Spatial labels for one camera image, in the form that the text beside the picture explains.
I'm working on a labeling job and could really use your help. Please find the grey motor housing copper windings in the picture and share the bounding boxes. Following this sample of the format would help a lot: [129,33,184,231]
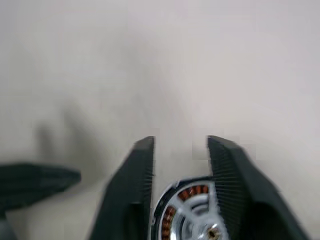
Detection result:
[159,184,216,236]

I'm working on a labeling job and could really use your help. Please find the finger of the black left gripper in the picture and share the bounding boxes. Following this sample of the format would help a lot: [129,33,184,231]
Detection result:
[0,177,82,216]
[0,162,82,187]

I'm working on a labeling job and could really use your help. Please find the black-rimmed silver spoked rotor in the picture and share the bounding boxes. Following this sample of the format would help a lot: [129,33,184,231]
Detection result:
[151,175,229,240]

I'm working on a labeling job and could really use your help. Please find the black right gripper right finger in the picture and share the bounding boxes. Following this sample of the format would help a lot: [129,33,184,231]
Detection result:
[206,135,311,240]

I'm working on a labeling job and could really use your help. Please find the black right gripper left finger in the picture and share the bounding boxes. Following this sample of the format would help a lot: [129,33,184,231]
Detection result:
[84,135,156,240]

